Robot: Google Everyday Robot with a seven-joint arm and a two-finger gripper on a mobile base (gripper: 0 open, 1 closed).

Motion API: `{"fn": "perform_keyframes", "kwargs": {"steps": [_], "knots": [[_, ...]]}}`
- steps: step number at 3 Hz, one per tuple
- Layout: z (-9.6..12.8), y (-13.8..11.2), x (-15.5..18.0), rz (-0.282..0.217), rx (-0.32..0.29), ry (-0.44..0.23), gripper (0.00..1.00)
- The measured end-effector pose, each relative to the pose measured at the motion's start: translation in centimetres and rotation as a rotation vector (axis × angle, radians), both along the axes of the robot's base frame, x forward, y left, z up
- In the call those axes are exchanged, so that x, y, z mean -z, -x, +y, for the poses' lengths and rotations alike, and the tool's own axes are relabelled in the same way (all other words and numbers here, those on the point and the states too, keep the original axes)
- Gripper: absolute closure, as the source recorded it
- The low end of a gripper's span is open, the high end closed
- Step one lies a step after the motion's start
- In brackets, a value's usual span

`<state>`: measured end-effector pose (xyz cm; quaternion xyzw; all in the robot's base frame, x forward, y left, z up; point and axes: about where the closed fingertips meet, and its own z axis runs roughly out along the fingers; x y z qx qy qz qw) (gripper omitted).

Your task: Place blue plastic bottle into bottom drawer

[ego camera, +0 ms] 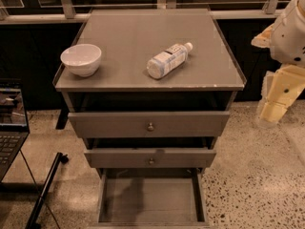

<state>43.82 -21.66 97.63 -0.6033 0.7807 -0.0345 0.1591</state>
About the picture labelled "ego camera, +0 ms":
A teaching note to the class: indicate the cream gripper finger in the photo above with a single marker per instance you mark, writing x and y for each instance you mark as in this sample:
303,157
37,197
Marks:
279,92
264,39

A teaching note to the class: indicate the blue plastic bottle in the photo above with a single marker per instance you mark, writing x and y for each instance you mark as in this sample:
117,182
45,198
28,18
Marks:
168,60

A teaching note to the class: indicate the grey drawer cabinet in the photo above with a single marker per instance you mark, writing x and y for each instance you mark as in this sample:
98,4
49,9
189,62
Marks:
207,81

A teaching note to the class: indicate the top grey drawer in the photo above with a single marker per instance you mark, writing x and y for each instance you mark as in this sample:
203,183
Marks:
148,124

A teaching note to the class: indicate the grey drawer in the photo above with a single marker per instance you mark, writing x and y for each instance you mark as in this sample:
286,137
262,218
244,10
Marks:
148,124
151,199
150,157

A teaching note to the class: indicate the bottom grey drawer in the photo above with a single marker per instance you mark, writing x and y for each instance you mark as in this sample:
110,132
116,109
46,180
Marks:
151,199

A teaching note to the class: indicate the middle grey drawer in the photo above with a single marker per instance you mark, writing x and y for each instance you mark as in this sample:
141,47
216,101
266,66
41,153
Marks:
150,157

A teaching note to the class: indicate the white ceramic bowl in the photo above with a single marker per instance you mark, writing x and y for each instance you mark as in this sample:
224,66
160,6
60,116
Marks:
82,59

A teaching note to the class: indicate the metal window railing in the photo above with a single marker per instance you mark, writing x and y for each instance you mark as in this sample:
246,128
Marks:
143,7

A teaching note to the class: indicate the black laptop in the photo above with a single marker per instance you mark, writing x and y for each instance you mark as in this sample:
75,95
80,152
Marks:
14,125

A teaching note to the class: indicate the black stand leg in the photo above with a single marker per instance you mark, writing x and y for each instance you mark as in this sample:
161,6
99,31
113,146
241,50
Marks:
43,192

